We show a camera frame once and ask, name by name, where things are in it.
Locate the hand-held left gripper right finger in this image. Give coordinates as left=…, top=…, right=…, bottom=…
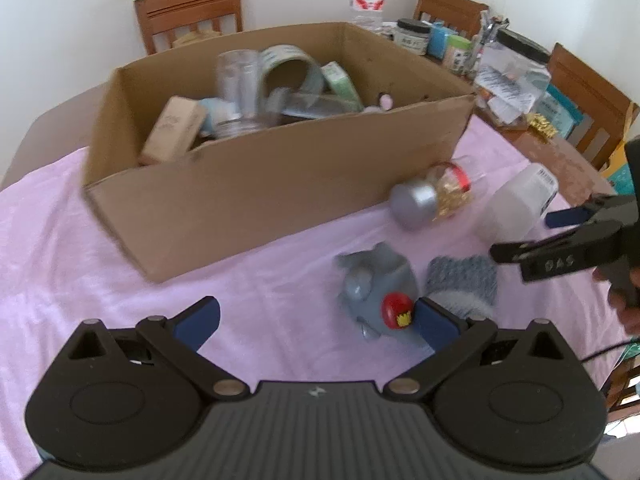
left=381, top=296, right=582, bottom=401

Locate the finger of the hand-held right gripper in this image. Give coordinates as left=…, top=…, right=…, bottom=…
left=488, top=220, right=623, bottom=284
left=544, top=194, right=637, bottom=229

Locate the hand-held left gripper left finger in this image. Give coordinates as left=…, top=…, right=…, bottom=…
left=65, top=296, right=248, bottom=402

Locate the white bottle with green label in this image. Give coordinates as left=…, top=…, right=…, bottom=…
left=475, top=162, right=560, bottom=246

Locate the blue-grey knitted sock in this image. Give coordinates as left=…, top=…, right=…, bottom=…
left=422, top=255, right=499, bottom=318

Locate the grey toy with red badge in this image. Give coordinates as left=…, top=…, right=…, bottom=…
left=335, top=241, right=426, bottom=348

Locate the brown cardboard box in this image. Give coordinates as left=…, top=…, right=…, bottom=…
left=82, top=21, right=477, bottom=283

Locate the pink rectangular box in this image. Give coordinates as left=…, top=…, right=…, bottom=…
left=138, top=96, right=208, bottom=166

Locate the green tissue pack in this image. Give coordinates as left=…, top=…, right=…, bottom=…
left=320, top=61, right=365, bottom=113

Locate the clear tape roll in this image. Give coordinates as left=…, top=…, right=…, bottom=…
left=259, top=44, right=326, bottom=98

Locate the person's right hand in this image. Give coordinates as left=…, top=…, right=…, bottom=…
left=593, top=269, right=640, bottom=334

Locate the gold ornament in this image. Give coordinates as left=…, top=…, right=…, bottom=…
left=525, top=114, right=558, bottom=138

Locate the teal booklet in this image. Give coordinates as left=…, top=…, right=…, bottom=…
left=537, top=84, right=586, bottom=140

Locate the wooden chair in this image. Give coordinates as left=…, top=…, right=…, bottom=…
left=547, top=42, right=640, bottom=171
left=133, top=0, right=244, bottom=56
left=414, top=0, right=490, bottom=38

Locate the pink tablecloth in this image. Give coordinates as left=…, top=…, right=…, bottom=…
left=0, top=115, right=621, bottom=461

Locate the glass jar with silver lid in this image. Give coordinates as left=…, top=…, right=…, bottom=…
left=389, top=155, right=488, bottom=231

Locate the large clear jar black lid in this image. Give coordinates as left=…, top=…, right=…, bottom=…
left=472, top=27, right=552, bottom=126

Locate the green and white container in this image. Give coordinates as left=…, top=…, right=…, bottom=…
left=444, top=34, right=473, bottom=73

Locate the bundle of pens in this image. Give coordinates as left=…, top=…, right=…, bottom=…
left=470, top=10, right=511, bottom=61

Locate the blue container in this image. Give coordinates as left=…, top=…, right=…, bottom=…
left=427, top=22, right=458, bottom=59

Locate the small jar with black lid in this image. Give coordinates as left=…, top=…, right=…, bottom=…
left=392, top=18, right=432, bottom=57

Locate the black cable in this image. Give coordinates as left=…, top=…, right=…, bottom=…
left=580, top=337, right=640, bottom=363

